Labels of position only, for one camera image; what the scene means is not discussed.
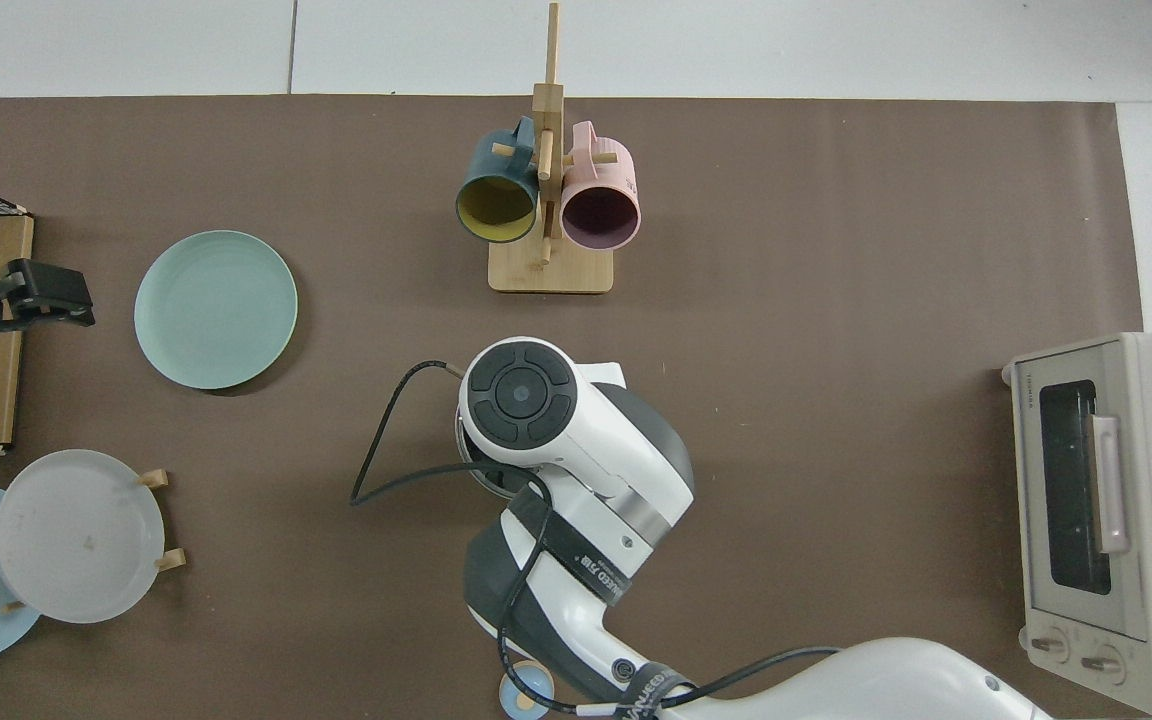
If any pale green plate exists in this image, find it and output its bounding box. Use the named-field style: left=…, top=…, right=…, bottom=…
left=133, top=229, right=299, bottom=391

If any wooden plate rack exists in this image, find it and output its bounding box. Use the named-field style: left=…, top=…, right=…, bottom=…
left=0, top=468, right=187, bottom=613

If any white frosted plate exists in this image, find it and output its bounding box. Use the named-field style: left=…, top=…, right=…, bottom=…
left=0, top=449, right=166, bottom=625

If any dark teal mug yellow inside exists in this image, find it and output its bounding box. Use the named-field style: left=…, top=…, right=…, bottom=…
left=454, top=116, right=541, bottom=244

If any wooden cup stand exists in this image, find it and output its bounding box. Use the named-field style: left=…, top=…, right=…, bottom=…
left=488, top=2, right=619, bottom=295

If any pink mug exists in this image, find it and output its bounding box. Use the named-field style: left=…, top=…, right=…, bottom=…
left=559, top=121, right=642, bottom=251

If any small blue round thing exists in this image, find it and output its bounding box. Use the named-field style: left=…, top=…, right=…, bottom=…
left=499, top=666, right=555, bottom=720

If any brown table cloth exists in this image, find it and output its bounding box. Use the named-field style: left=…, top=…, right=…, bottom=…
left=0, top=95, right=1145, bottom=720

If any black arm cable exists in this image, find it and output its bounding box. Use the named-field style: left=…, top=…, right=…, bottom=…
left=350, top=360, right=843, bottom=717

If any black pot lavender handle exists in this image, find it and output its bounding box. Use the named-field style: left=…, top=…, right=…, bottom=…
left=454, top=400, right=542, bottom=503

